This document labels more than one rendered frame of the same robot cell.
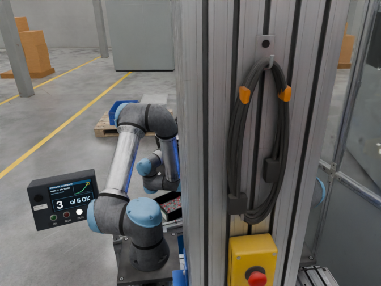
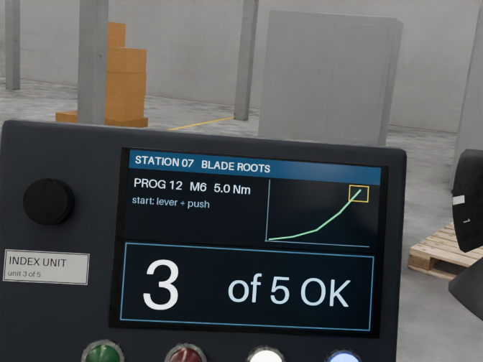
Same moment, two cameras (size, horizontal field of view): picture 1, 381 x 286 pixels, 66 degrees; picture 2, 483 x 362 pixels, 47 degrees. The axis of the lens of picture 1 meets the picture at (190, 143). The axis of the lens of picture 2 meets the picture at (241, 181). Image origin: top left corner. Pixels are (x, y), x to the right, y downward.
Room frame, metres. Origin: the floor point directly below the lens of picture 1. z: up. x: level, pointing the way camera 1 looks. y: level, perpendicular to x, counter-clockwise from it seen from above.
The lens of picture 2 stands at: (0.66, 0.42, 1.31)
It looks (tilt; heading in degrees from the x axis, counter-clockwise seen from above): 13 degrees down; 14
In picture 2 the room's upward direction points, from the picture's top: 5 degrees clockwise
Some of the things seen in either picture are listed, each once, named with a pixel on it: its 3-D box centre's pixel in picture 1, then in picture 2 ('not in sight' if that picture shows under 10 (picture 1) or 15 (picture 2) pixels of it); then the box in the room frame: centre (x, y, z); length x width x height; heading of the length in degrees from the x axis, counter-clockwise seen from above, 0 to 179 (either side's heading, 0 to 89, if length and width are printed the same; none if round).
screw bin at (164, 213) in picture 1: (176, 204); not in sight; (1.36, 0.09, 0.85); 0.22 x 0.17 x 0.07; 124
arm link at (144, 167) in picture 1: (148, 165); not in sight; (1.25, 0.21, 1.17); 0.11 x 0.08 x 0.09; 146
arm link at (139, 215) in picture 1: (143, 219); not in sight; (0.81, 0.17, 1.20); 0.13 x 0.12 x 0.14; 78
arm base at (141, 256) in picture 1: (148, 244); not in sight; (0.81, 0.17, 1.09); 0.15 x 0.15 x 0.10
